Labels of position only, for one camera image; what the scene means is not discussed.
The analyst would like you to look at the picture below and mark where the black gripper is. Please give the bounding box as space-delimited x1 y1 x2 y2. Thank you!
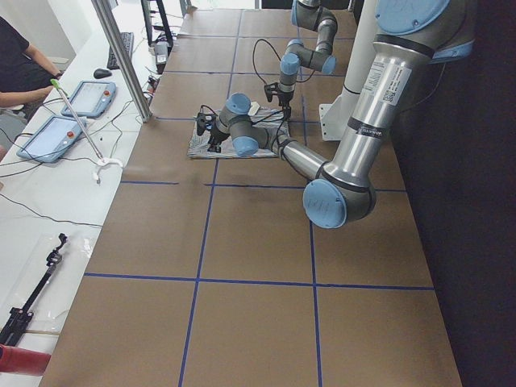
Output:
208 121 228 152
277 89 293 123

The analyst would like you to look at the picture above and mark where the navy white striped polo shirt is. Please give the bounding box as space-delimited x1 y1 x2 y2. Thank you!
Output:
187 105 289 159

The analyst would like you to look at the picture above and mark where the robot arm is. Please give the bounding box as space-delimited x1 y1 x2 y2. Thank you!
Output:
196 1 477 229
277 1 338 119

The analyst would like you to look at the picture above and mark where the metal rod with hook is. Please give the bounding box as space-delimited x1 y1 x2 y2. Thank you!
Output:
51 79 123 185

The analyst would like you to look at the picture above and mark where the blue teach pendant far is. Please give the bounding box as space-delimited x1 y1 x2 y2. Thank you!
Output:
68 81 117 119

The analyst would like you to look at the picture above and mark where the blue teach pendant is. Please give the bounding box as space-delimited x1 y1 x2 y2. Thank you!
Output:
68 81 117 119
17 115 82 163

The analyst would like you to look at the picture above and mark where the black computer mouse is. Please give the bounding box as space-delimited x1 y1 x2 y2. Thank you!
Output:
93 69 112 79

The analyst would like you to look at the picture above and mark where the black keyboard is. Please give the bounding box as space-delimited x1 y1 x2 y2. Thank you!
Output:
106 31 135 71

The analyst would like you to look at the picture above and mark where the blue teach pendant near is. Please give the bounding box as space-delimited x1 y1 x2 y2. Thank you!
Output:
17 115 82 163

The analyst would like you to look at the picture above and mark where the seated person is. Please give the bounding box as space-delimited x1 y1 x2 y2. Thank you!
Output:
0 18 63 120

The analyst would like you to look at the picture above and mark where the black hand tool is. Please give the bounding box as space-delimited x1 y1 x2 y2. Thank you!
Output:
0 232 69 347

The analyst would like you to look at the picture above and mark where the red cylinder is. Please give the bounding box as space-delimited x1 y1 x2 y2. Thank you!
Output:
0 344 51 377

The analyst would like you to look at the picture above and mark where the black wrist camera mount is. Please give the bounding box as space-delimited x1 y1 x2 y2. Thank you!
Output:
195 112 218 135
264 82 281 102

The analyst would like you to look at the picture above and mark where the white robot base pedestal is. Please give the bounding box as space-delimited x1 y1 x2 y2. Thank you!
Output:
319 0 377 141

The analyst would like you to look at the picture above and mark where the aluminium frame post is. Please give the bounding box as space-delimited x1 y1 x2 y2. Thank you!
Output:
91 0 152 123

